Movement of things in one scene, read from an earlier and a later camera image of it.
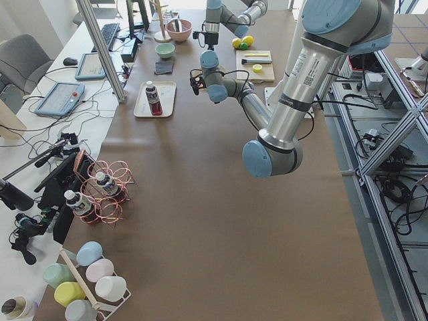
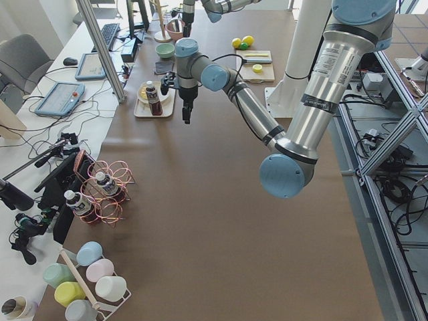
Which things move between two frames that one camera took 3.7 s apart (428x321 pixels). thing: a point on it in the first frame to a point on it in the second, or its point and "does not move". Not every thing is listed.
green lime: (243, 46) does not move
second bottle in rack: (81, 206) does not move
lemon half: (257, 68) does not move
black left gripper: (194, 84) to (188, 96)
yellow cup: (67, 291) does not move
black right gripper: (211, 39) to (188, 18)
